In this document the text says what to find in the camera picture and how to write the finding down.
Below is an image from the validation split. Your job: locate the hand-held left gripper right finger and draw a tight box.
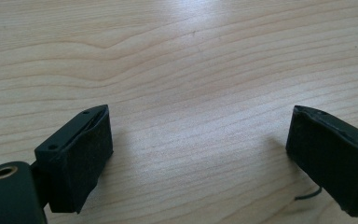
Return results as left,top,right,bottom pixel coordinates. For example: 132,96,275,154
285,105,358,218

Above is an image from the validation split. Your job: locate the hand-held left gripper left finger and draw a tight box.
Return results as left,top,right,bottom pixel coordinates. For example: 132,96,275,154
31,104,115,215

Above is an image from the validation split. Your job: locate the thin dark thread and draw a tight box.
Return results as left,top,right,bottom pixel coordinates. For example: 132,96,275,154
294,186,323,201

